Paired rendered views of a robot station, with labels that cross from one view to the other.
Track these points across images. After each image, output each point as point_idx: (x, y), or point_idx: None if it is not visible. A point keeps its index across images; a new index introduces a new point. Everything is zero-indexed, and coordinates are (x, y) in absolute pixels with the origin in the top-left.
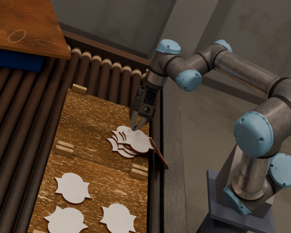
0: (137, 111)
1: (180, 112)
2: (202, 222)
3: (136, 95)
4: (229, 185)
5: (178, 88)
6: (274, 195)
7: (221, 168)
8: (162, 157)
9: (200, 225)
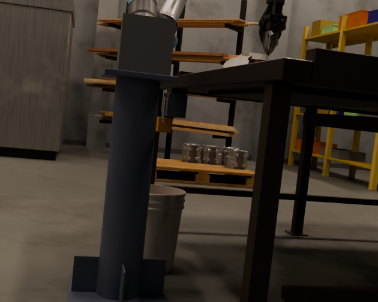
0: (273, 33)
1: (242, 65)
2: (156, 124)
3: (285, 26)
4: (175, 35)
5: (268, 60)
6: (118, 45)
7: (171, 59)
8: (231, 58)
9: (155, 130)
